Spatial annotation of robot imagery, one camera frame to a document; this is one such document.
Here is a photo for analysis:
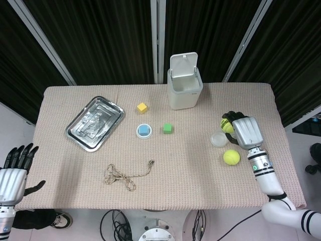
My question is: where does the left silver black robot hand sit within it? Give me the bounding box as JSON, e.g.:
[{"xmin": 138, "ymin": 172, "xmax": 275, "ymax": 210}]
[{"xmin": 0, "ymin": 143, "xmax": 47, "ymax": 205}]

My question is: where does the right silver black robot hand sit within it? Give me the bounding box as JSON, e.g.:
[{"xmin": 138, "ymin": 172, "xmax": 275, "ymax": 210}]
[{"xmin": 222, "ymin": 110, "xmax": 264, "ymax": 151}]

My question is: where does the yellow tennis ball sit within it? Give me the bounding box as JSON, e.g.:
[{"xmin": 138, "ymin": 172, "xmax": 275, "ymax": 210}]
[
  {"xmin": 220, "ymin": 117, "xmax": 235, "ymax": 134},
  {"xmin": 223, "ymin": 149, "xmax": 241, "ymax": 166}
]

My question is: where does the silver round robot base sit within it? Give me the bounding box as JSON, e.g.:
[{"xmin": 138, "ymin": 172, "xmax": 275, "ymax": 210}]
[{"xmin": 137, "ymin": 217, "xmax": 182, "ymax": 241}]

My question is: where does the clear plastic tube container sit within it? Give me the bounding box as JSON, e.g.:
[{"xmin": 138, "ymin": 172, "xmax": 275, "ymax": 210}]
[{"xmin": 210, "ymin": 125, "xmax": 236, "ymax": 149}]

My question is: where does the black sneaker white sole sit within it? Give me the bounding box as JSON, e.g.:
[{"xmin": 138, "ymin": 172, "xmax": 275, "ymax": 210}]
[{"xmin": 53, "ymin": 210, "xmax": 74, "ymax": 229}]

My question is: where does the black wheeled chair base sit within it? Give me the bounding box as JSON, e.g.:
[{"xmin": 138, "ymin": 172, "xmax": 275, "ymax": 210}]
[{"xmin": 304, "ymin": 142, "xmax": 321, "ymax": 174}]

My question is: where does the white desktop trash bin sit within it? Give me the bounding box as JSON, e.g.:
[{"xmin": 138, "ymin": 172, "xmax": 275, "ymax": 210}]
[{"xmin": 167, "ymin": 52, "xmax": 204, "ymax": 110}]

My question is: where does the beige waffle-weave tablecloth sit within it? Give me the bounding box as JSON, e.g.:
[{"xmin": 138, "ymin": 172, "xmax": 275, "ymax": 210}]
[{"xmin": 15, "ymin": 82, "xmax": 307, "ymax": 211}]

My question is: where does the black curtain panel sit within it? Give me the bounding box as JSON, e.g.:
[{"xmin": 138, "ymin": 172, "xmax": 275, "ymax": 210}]
[
  {"xmin": 229, "ymin": 0, "xmax": 321, "ymax": 128},
  {"xmin": 24, "ymin": 0, "xmax": 154, "ymax": 86},
  {"xmin": 165, "ymin": 0, "xmax": 263, "ymax": 83},
  {"xmin": 0, "ymin": 0, "xmax": 70, "ymax": 126}
]

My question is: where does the stainless steel rectangular tray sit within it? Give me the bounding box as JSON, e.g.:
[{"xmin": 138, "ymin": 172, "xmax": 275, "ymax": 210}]
[{"xmin": 65, "ymin": 95, "xmax": 125, "ymax": 153}]

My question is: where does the yellow foam cube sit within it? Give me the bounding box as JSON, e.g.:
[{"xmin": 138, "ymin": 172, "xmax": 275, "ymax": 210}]
[{"xmin": 136, "ymin": 102, "xmax": 148, "ymax": 115}]

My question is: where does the white metal frame post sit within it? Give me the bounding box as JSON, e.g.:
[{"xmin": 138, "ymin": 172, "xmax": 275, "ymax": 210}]
[
  {"xmin": 284, "ymin": 104, "xmax": 321, "ymax": 129},
  {"xmin": 7, "ymin": 0, "xmax": 77, "ymax": 86},
  {"xmin": 150, "ymin": 0, "xmax": 167, "ymax": 84},
  {"xmin": 222, "ymin": 0, "xmax": 273, "ymax": 83}
]

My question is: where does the thin black cable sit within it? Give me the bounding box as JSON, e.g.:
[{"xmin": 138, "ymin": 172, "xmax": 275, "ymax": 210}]
[{"xmin": 217, "ymin": 210, "xmax": 263, "ymax": 239}]

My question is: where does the black cable bundle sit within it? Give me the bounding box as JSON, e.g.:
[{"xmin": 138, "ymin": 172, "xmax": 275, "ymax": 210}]
[{"xmin": 192, "ymin": 209, "xmax": 209, "ymax": 241}]

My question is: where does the beige braided rope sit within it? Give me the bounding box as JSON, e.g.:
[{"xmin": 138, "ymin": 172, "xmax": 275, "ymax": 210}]
[{"xmin": 104, "ymin": 160, "xmax": 155, "ymax": 193}]

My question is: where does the black cable coil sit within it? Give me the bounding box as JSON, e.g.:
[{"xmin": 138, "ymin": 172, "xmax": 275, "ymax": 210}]
[{"xmin": 99, "ymin": 209, "xmax": 133, "ymax": 241}]

